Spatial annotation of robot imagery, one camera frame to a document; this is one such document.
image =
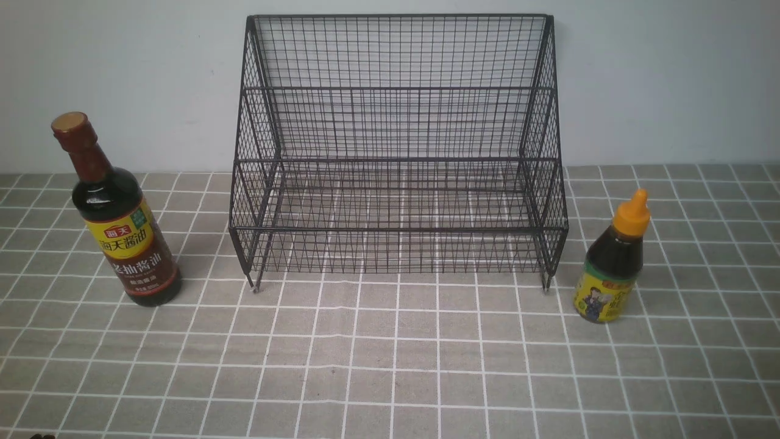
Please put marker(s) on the orange-capped seasoning bottle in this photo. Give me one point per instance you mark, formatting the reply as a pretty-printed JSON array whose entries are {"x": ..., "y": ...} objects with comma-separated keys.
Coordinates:
[{"x": 613, "y": 263}]

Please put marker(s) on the dark soy sauce bottle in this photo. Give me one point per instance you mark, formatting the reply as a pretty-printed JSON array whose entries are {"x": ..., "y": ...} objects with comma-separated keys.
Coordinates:
[{"x": 112, "y": 204}]

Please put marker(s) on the grey checkered tablecloth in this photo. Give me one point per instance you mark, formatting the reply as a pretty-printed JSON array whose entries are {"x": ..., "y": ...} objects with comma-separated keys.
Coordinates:
[{"x": 694, "y": 353}]

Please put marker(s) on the black wire mesh shelf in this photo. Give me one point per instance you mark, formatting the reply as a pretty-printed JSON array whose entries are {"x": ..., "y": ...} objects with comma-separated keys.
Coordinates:
[{"x": 407, "y": 143}]

